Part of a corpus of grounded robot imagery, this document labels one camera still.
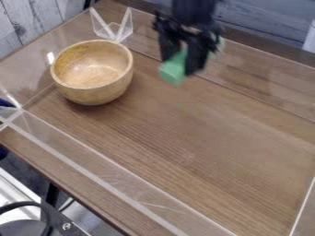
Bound green rectangular block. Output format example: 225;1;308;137
159;37;226;86

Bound clear acrylic tray walls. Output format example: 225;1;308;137
0;11;315;236

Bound black table leg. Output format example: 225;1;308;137
46;183;61;207

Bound brown wooden bowl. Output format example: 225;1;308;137
51;40;134;106

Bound black metal bracket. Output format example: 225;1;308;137
41;202;91;236

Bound black cable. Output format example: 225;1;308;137
0;201;54;236

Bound white object at right edge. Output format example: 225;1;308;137
304;19;315;53

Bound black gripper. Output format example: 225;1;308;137
153;0;224;76

